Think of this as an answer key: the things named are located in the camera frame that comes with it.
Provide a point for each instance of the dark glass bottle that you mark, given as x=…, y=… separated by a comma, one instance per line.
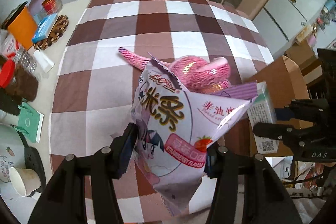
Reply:
x=8, y=104

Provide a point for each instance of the white refrigerator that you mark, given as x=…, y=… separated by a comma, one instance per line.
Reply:
x=296, y=3

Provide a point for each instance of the woven brown trivet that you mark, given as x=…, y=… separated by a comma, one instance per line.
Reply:
x=59, y=29

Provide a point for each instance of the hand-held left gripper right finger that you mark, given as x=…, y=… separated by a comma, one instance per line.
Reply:
x=211, y=161

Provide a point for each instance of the small green paper bag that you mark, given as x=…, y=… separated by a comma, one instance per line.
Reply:
x=30, y=121

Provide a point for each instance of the pink mesh bag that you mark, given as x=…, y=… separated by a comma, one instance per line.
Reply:
x=194, y=69

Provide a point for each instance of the brown cardboard box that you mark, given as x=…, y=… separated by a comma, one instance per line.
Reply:
x=288, y=77

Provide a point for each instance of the blue tissue box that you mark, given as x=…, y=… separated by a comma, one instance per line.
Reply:
x=44, y=28

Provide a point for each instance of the purple cup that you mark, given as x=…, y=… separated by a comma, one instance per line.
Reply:
x=35, y=5

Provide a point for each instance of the checked tablecloth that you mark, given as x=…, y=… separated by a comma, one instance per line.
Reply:
x=157, y=27

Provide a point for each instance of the clear ribbed plastic bottle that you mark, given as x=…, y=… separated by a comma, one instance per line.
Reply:
x=25, y=60

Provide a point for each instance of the brown jar with red lid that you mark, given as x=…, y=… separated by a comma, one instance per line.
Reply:
x=18, y=82

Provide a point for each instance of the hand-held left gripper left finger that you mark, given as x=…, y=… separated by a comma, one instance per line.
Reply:
x=128, y=145

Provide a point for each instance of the white paper cup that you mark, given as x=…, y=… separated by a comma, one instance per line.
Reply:
x=25, y=179

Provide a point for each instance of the white cartoon pot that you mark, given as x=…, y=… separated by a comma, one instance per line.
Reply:
x=8, y=155

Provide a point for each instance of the purple snack packet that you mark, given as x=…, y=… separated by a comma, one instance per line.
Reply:
x=162, y=113

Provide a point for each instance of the red cup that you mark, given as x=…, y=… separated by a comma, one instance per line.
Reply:
x=50, y=3

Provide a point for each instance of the white tube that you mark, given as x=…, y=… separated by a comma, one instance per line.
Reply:
x=43, y=59

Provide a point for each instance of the white and green medicine box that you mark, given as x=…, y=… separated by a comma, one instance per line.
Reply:
x=262, y=113

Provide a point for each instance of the stacked cardboard boxes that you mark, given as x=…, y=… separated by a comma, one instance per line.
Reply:
x=302, y=54

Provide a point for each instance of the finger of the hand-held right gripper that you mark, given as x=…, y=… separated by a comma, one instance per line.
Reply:
x=273, y=132
x=283, y=113

